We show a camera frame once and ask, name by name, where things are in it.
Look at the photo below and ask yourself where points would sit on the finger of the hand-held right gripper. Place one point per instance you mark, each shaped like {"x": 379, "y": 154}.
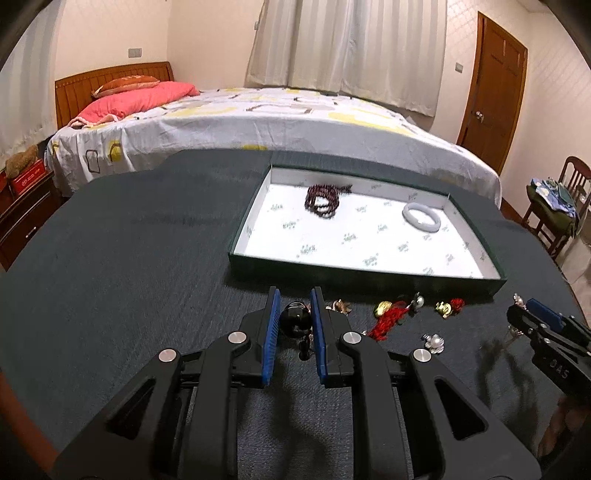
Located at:
{"x": 545, "y": 314}
{"x": 551, "y": 362}

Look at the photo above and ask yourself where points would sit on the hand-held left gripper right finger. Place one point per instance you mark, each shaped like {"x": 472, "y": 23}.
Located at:
{"x": 319, "y": 337}

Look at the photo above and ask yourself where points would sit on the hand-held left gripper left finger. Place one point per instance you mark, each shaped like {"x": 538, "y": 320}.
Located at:
{"x": 272, "y": 337}

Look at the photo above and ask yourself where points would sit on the black bead pendant brown tassel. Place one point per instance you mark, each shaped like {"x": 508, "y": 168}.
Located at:
{"x": 295, "y": 323}

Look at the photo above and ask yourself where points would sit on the red tassel with gold charm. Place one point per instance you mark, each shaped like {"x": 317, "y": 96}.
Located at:
{"x": 388, "y": 323}

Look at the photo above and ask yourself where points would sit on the green box tray white inside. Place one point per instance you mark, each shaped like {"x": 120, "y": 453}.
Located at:
{"x": 346, "y": 249}

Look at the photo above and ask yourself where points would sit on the gold charm with red knot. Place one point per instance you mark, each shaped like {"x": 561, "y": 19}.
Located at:
{"x": 444, "y": 309}

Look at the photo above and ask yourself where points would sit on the pearl flower brooch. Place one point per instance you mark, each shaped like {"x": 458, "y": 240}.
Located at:
{"x": 434, "y": 342}

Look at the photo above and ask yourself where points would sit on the pile of clothes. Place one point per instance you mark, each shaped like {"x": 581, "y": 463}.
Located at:
{"x": 549, "y": 198}

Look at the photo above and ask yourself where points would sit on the wooden chair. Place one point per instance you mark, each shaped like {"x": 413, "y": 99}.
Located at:
{"x": 572, "y": 168}

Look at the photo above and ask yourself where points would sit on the white jade bangle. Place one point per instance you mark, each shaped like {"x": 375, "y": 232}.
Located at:
{"x": 406, "y": 215}

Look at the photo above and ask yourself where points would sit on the bed with patterned sheet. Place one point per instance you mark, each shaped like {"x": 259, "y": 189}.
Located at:
{"x": 277, "y": 124}

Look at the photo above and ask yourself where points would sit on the brown wooden door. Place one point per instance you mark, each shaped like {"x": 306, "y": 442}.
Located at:
{"x": 494, "y": 92}

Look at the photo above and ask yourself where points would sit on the pink pillow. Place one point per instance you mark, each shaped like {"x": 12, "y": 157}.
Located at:
{"x": 138, "y": 97}

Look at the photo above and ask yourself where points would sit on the dark wooden nightstand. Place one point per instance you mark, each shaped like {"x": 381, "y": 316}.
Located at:
{"x": 23, "y": 217}

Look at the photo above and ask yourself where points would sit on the red box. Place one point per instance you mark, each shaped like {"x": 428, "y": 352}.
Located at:
{"x": 27, "y": 180}

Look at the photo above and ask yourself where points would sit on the white window curtain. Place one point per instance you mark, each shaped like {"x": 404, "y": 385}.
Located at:
{"x": 346, "y": 46}

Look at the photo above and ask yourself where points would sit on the orange pillow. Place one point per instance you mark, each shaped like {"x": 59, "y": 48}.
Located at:
{"x": 124, "y": 84}

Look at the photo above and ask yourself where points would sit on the brown plush toy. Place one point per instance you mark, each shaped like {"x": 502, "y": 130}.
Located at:
{"x": 21, "y": 159}

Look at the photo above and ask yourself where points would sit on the wooden headboard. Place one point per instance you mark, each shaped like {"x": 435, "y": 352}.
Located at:
{"x": 74, "y": 92}

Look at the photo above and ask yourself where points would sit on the white sheer curtain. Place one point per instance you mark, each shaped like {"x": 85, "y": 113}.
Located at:
{"x": 23, "y": 92}

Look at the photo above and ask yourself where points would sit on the wall outlet plate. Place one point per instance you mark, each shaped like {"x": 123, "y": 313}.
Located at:
{"x": 135, "y": 52}

